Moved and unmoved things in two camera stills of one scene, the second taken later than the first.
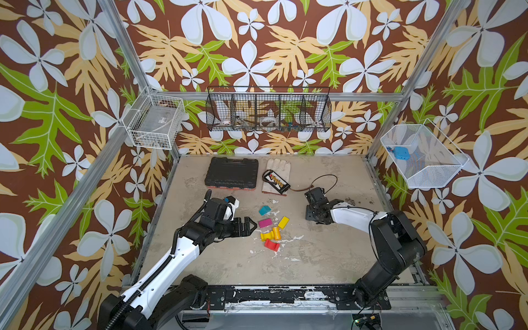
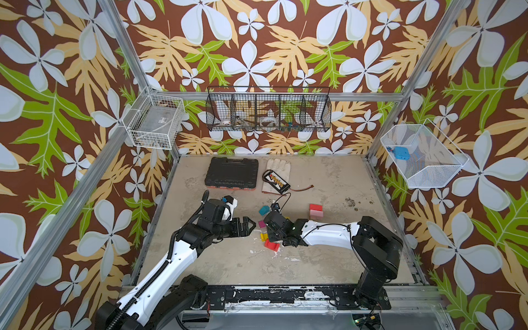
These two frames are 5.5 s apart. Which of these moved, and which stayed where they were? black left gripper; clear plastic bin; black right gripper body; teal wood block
Moved: black right gripper body
Stayed: teal wood block; black left gripper; clear plastic bin
